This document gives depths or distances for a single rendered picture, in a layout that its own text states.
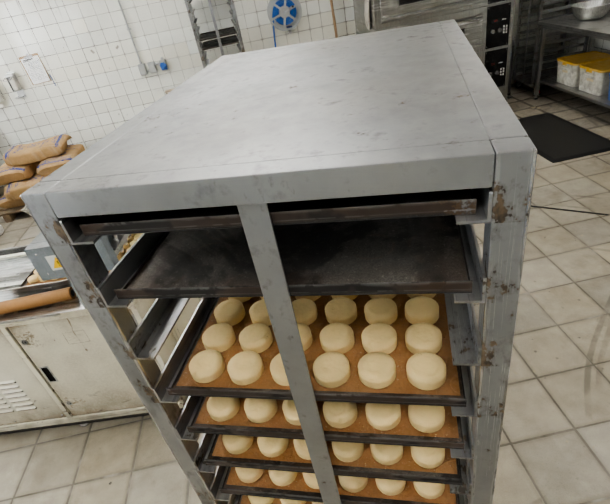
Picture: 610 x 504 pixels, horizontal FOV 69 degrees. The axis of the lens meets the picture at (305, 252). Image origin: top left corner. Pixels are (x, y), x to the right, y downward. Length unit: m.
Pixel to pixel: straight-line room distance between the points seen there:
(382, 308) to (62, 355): 2.01
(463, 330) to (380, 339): 0.13
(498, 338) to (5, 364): 2.44
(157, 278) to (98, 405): 2.18
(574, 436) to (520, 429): 0.22
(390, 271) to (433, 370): 0.17
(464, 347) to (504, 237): 0.17
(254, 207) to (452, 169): 0.18
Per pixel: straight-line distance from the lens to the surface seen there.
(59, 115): 6.59
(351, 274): 0.49
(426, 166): 0.38
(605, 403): 2.62
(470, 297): 0.46
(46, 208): 0.53
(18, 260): 2.87
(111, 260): 2.00
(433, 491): 0.82
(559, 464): 2.36
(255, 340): 0.68
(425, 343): 0.63
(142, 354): 0.63
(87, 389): 2.65
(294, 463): 0.78
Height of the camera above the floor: 1.97
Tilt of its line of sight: 33 degrees down
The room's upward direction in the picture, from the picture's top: 12 degrees counter-clockwise
